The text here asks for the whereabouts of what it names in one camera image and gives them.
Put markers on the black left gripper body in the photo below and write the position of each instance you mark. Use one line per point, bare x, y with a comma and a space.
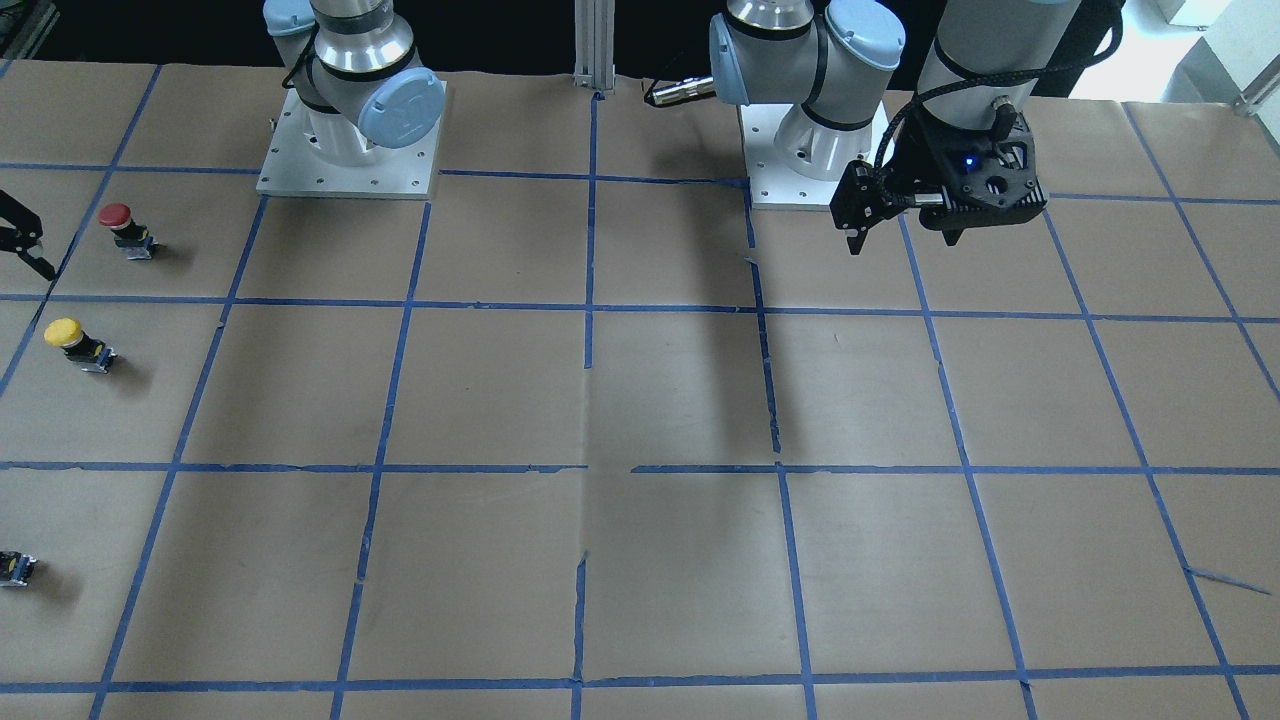
922, 157

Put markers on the aluminium frame post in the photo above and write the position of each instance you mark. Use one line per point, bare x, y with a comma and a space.
593, 39

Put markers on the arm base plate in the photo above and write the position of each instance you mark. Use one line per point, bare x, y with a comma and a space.
795, 164
315, 155

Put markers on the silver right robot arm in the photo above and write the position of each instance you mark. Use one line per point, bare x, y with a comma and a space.
360, 112

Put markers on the red push button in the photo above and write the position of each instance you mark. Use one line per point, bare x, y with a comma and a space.
132, 238

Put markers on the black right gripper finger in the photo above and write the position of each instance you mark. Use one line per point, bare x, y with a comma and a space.
22, 236

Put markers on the yellow push button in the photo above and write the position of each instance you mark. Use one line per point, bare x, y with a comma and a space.
87, 353

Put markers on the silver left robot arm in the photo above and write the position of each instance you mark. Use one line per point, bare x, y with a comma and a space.
836, 63

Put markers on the brown paper table cover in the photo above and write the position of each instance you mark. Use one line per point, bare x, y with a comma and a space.
589, 436

